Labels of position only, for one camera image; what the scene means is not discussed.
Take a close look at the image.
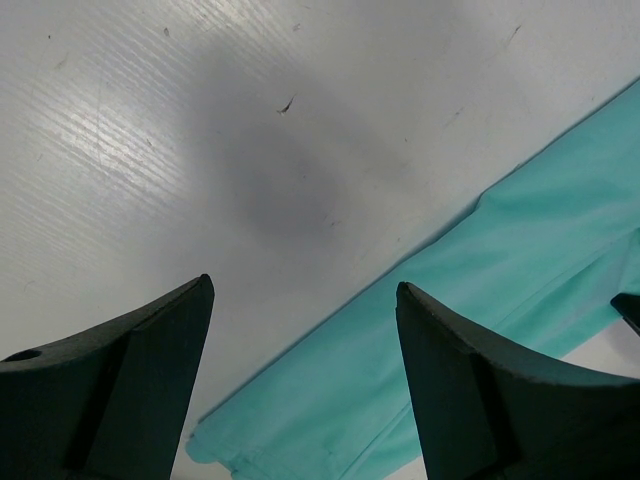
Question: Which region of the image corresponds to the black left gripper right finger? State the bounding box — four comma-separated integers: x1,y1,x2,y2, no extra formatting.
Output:
396,282,639,479

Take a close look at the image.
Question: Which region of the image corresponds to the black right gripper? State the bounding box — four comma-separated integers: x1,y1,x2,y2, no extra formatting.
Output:
610,293,640,333

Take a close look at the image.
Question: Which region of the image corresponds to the teal t shirt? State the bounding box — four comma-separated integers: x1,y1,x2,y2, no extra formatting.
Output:
186,85,639,479

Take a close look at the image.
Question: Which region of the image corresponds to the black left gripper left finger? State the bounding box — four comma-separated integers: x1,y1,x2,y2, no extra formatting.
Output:
1,275,214,479

